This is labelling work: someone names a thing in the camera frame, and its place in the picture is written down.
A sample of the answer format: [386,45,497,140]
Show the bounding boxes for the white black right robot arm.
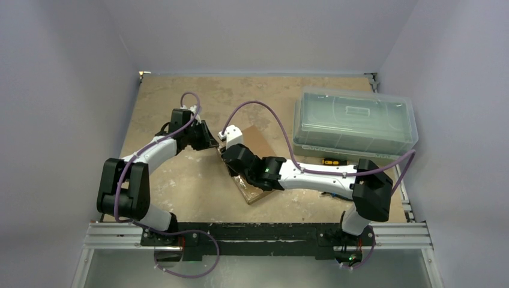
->
[221,144,393,244]

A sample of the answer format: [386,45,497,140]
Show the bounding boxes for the clear plastic storage bin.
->
[292,86,418,158]

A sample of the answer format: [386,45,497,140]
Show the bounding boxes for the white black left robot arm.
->
[96,106,218,245]

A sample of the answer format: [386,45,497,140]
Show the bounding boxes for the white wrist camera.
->
[181,104,200,114]
[218,125,244,149]

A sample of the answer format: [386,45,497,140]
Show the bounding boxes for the blue handled pliers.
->
[321,192,353,202]

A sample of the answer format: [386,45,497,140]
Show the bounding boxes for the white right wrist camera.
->
[218,125,244,149]

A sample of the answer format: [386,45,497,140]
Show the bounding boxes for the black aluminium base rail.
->
[84,222,432,265]

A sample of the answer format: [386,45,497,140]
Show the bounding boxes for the yellow black screwdriver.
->
[322,158,349,166]

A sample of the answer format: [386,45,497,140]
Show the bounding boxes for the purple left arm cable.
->
[114,92,220,279]

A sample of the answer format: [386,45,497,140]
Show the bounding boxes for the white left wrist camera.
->
[181,104,200,114]

